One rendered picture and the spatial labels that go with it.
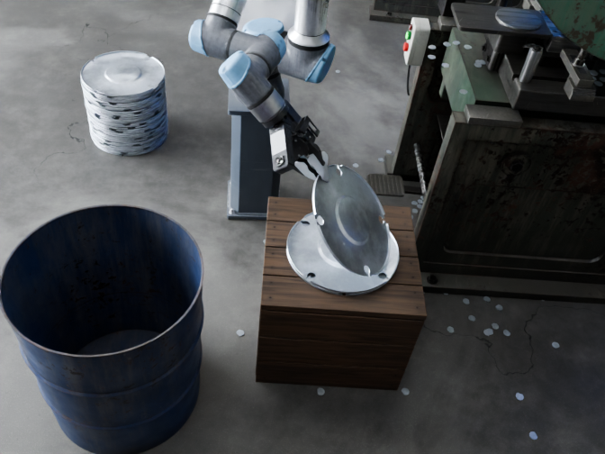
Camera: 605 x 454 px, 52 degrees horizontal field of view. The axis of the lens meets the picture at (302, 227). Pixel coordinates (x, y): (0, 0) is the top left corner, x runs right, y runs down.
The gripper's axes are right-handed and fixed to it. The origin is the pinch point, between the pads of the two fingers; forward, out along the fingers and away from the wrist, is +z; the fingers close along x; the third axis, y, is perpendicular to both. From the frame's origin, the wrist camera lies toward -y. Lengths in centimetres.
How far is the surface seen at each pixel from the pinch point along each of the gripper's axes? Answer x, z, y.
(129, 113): 82, -30, 50
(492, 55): -34, 14, 52
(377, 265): -0.8, 24.3, -6.7
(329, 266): 9.1, 17.9, -9.1
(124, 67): 82, -42, 66
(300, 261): 14.2, 12.8, -10.1
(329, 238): -0.1, 7.7, -12.7
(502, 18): -40, 7, 55
